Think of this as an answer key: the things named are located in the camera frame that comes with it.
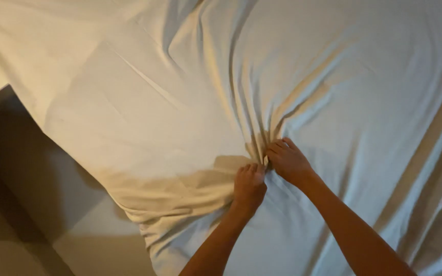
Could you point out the white bed sheet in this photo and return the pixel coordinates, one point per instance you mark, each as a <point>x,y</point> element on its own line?
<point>221,96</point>

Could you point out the person's left hand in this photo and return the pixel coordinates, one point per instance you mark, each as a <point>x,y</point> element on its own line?
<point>249,189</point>

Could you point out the person's right hand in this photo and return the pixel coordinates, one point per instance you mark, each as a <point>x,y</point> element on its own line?
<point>290,161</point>

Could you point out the person's right fingers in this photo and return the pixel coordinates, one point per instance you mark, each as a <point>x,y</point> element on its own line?
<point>277,147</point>

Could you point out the person's left fingers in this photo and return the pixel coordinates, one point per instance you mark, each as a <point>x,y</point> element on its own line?
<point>253,168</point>

